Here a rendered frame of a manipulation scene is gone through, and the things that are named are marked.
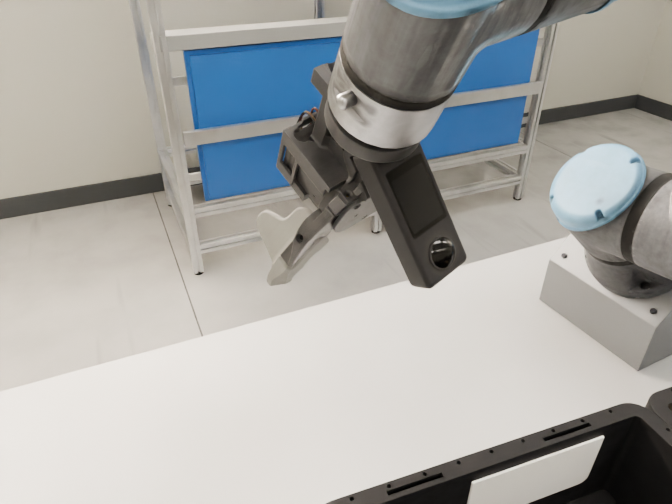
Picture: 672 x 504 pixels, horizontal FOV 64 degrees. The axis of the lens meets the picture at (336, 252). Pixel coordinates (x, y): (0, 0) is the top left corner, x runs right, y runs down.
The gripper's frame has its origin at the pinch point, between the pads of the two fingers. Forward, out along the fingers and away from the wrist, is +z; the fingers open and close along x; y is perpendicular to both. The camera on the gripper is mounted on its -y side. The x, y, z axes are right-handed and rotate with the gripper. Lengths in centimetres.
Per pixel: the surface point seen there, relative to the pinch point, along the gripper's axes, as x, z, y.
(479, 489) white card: 5.2, -5.8, -23.4
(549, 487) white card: -1.1, -3.0, -28.0
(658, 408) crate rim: -11.3, -7.9, -28.1
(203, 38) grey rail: -50, 90, 107
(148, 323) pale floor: 9, 152, 51
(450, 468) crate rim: 6.6, -7.1, -20.6
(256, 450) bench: 14.2, 25.7, -10.5
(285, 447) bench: 11.0, 25.2, -12.4
